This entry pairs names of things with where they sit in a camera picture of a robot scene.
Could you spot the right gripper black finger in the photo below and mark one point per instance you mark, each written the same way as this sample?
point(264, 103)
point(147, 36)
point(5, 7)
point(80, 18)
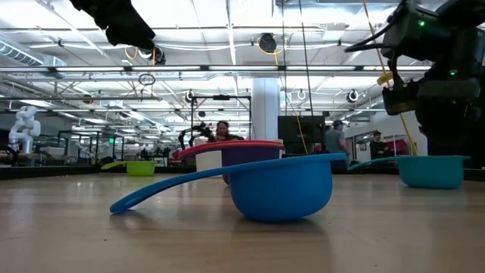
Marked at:
point(451, 136)

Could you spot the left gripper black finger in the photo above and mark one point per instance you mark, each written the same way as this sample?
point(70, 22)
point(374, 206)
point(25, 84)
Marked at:
point(125, 26)

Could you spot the teal measuring cup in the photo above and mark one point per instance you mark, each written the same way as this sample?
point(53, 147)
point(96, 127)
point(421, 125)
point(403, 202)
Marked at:
point(432, 172)

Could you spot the lime green measuring cup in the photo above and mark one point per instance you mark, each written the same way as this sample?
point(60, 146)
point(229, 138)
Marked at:
point(141, 168)

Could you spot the blue measuring cup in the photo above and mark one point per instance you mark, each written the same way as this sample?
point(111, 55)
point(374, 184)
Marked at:
point(280, 189)

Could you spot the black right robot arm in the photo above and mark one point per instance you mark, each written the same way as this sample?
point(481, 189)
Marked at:
point(447, 34)

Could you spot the black background robot arm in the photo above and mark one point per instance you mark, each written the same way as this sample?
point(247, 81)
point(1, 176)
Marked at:
point(199, 130)

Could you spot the person in dark shirt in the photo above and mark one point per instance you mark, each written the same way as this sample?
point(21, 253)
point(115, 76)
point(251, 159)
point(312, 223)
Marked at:
point(379, 148)

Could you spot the person with cap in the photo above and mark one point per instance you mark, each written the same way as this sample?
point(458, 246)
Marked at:
point(335, 140)

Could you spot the white humanoid robot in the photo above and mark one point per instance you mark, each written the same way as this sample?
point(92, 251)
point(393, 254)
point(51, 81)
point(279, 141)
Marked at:
point(24, 129)

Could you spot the seated person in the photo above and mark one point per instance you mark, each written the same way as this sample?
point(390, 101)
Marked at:
point(223, 132)

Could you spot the white round column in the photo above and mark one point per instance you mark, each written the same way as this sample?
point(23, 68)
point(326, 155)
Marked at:
point(265, 110)

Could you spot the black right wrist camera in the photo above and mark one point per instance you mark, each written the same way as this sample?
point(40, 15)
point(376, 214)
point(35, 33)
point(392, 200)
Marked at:
point(399, 98)

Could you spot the black rig frame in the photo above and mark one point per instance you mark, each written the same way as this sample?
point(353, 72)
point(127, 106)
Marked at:
point(221, 98)

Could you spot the glass enclosure black frame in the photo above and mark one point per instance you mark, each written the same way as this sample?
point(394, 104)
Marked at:
point(91, 146)

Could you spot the black table edge rail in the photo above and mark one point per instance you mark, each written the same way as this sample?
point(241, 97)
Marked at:
point(57, 171)

